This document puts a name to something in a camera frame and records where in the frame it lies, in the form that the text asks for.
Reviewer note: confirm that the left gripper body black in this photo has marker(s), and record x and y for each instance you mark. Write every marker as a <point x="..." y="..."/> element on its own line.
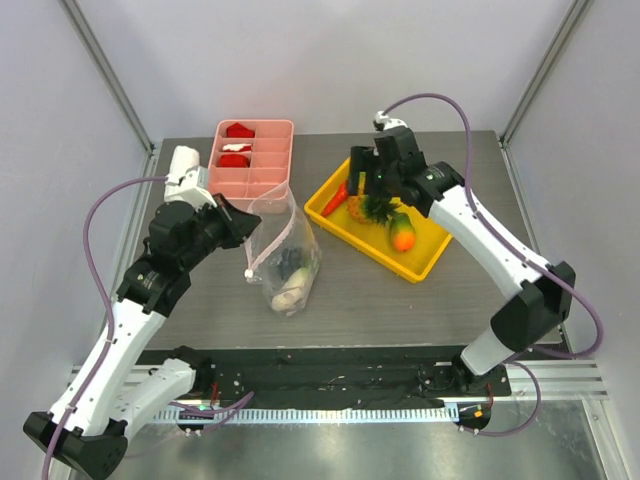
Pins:
<point x="216" y="230"/>

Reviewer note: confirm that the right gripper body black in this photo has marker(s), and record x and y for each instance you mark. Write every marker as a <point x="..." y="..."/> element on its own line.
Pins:
<point x="370" y="163"/>

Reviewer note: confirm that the fake pineapple orange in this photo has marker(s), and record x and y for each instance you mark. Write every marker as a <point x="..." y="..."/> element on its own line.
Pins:
<point x="368" y="210"/>

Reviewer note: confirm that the fake carrot orange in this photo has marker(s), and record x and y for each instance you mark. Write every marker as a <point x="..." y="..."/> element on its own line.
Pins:
<point x="341" y="195"/>

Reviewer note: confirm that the fake mango orange green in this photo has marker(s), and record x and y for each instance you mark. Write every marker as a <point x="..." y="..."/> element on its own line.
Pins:
<point x="402" y="232"/>

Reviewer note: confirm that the clear zip top bag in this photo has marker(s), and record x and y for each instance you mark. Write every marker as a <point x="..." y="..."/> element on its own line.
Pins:
<point x="282" y="243"/>

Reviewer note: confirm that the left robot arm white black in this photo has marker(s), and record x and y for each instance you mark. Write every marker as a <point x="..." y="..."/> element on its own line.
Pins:
<point x="90" y="426"/>

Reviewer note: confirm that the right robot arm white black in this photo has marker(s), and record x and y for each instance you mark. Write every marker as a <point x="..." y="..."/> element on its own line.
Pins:
<point x="535" y="290"/>

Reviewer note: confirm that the red fake food lower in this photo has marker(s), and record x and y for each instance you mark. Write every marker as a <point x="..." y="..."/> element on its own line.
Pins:
<point x="233" y="160"/>

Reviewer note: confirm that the white red fake food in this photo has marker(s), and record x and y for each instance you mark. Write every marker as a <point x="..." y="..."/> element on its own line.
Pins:
<point x="236" y="147"/>

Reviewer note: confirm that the fake white radish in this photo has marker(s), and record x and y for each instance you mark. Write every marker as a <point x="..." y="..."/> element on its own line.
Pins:
<point x="293" y="293"/>

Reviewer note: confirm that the red fake food top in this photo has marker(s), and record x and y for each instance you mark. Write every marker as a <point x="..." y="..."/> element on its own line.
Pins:
<point x="239" y="130"/>

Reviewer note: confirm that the pink divided organizer tray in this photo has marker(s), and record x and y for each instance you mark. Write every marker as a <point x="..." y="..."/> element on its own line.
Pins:
<point x="271" y="158"/>

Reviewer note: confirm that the yellow plastic tray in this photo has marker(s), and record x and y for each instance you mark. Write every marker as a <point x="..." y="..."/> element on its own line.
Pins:
<point x="374" y="241"/>

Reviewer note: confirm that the rolled white towel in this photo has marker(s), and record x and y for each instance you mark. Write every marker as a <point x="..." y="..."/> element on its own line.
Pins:
<point x="183" y="159"/>

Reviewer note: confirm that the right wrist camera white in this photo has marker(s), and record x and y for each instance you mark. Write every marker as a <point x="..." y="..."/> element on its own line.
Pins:
<point x="383" y="122"/>

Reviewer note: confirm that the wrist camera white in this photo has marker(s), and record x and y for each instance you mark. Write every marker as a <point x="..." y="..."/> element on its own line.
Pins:
<point x="383" y="122"/>
<point x="190" y="187"/>

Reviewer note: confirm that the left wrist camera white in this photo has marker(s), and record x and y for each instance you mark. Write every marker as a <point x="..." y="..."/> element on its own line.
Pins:
<point x="190" y="187"/>

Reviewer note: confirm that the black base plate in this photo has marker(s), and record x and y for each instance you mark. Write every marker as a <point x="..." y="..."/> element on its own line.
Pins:
<point x="344" y="377"/>

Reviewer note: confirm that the white slotted cable duct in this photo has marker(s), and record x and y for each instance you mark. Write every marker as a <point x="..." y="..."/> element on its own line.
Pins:
<point x="448" y="413"/>

